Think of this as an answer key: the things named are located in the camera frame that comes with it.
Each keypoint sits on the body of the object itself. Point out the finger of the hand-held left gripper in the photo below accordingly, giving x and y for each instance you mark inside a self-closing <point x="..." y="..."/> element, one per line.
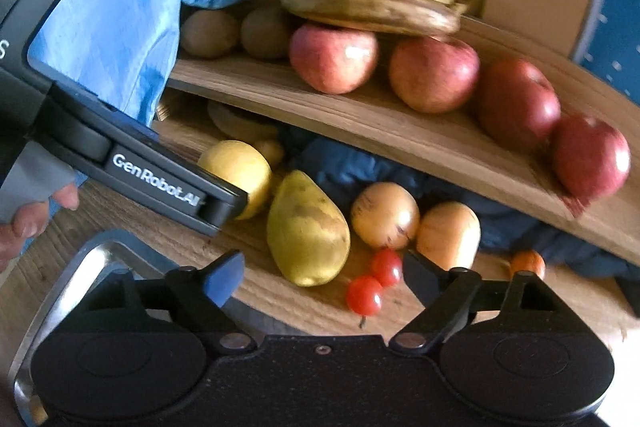
<point x="220" y="209"/>

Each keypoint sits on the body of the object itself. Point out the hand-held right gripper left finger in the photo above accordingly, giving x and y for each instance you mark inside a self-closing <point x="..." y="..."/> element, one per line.
<point x="225" y="279"/>

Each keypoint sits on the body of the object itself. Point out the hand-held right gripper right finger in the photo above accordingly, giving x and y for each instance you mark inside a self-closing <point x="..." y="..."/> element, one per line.
<point x="420" y="279"/>

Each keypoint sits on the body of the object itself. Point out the red cherry tomato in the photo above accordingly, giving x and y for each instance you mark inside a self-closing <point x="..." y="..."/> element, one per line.
<point x="386" y="267"/>
<point x="365" y="296"/>

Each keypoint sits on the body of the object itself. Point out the yellow lemon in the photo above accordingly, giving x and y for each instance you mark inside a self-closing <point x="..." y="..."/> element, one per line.
<point x="240" y="167"/>

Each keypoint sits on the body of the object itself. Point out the small yellow fruit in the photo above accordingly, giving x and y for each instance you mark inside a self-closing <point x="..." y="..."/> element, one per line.
<point x="272" y="152"/>

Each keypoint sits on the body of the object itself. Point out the yellow green pear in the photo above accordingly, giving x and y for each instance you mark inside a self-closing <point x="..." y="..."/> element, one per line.
<point x="307" y="232"/>

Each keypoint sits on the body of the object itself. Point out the metal tray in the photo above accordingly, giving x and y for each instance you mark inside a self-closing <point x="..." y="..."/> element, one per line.
<point x="75" y="257"/>

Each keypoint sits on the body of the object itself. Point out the person's left hand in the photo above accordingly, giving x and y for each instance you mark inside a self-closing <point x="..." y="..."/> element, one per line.
<point x="32" y="222"/>

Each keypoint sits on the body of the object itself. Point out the round yellow fruit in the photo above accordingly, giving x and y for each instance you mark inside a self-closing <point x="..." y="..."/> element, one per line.
<point x="385" y="214"/>
<point x="447" y="234"/>

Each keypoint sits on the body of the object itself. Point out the tan flat oval object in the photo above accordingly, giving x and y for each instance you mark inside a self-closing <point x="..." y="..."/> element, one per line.
<point x="240" y="124"/>

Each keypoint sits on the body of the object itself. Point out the small orange fruit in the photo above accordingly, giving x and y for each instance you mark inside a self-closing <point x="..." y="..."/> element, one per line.
<point x="527" y="263"/>

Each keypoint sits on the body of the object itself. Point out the dark blue quilted jacket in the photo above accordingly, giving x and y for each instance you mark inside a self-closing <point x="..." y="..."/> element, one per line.
<point x="350" y="172"/>

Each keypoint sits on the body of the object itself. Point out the light blue cloth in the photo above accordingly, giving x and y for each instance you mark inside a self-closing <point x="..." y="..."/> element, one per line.
<point x="125" y="7"/>

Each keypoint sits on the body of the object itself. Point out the curved wooden shelf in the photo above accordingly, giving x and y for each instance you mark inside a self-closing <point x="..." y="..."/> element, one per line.
<point x="350" y="117"/>

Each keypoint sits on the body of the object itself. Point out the brown kiwi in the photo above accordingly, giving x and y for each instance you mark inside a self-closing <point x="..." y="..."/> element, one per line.
<point x="267" y="32"/>
<point x="207" y="34"/>

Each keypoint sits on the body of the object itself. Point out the red apple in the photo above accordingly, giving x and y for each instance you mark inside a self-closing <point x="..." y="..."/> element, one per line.
<point x="517" y="107"/>
<point x="592" y="157"/>
<point x="332" y="59"/>
<point x="434" y="74"/>

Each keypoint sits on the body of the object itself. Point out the brown overripe banana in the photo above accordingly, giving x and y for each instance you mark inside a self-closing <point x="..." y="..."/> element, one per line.
<point x="370" y="9"/>

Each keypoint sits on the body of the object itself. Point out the blue dotted board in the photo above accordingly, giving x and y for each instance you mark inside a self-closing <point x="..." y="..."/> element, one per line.
<point x="620" y="7"/>

